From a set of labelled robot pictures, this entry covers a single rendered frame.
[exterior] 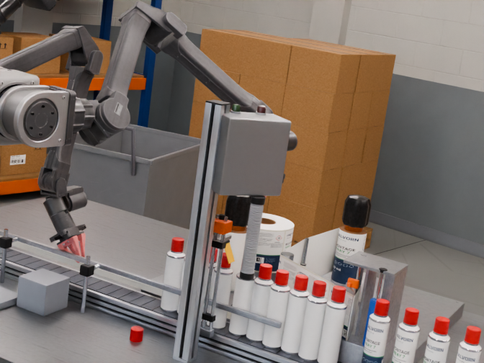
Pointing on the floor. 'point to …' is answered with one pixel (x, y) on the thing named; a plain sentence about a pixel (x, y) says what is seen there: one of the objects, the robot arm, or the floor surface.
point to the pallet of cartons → (309, 117)
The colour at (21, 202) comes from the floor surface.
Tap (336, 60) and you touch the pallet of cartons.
